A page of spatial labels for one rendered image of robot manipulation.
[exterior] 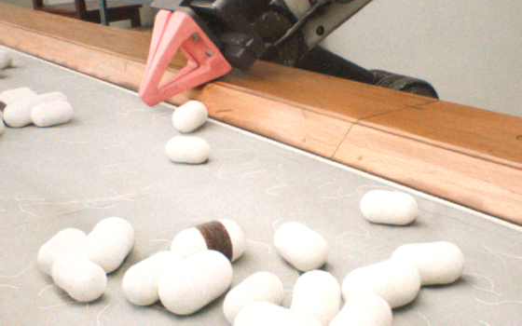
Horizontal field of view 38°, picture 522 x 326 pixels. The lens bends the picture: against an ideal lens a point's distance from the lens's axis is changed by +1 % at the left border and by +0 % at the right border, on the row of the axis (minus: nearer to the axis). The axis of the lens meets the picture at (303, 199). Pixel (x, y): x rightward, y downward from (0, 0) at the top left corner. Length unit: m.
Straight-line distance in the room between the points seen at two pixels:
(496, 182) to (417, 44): 2.56
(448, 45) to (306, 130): 2.36
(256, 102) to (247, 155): 0.08
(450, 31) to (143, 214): 2.49
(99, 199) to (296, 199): 0.12
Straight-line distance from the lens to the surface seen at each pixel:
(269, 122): 0.59
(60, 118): 0.67
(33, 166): 0.57
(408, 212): 0.41
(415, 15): 2.99
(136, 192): 0.49
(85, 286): 0.35
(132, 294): 0.34
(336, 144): 0.53
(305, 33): 1.07
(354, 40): 3.21
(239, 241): 0.37
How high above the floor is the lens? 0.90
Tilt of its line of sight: 21 degrees down
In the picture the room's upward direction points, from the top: 2 degrees counter-clockwise
